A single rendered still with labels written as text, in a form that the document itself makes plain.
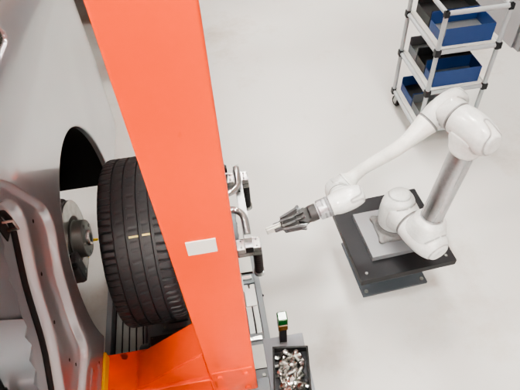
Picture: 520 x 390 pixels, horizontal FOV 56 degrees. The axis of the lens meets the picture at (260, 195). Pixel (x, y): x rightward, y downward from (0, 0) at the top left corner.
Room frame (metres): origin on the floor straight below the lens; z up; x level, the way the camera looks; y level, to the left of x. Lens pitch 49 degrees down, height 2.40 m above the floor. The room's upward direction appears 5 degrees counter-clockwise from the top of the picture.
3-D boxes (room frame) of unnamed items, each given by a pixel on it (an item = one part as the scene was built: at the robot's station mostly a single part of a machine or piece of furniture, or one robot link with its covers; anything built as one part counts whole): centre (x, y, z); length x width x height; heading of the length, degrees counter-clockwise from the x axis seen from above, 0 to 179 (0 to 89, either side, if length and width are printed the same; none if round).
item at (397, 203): (1.52, -0.68, 0.49); 0.18 x 0.16 x 0.22; 24
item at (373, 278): (1.53, -0.67, 0.15); 0.50 x 0.50 x 0.30; 9
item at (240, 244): (1.05, 0.06, 0.93); 0.09 x 0.05 x 0.05; 96
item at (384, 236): (1.55, -0.67, 0.36); 0.22 x 0.18 x 0.06; 6
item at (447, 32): (2.71, -1.26, 0.50); 0.54 x 0.42 x 1.00; 6
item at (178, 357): (0.72, 0.49, 0.69); 0.52 x 0.17 x 0.35; 96
